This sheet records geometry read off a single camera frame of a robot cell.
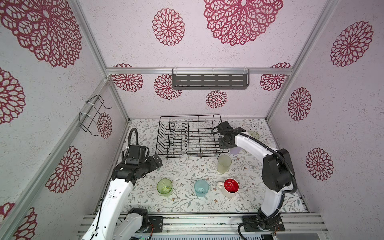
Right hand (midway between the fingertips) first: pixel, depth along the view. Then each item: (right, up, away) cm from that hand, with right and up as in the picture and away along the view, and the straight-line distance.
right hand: (225, 142), depth 94 cm
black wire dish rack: (-23, +4, +15) cm, 28 cm away
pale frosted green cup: (-1, -14, +1) cm, 14 cm away
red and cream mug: (0, -25, -10) cm, 27 cm away
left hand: (-41, -12, -17) cm, 46 cm away
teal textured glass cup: (-16, -25, -8) cm, 31 cm away
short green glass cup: (-37, -25, -8) cm, 46 cm away
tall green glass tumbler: (+25, +5, +18) cm, 31 cm away
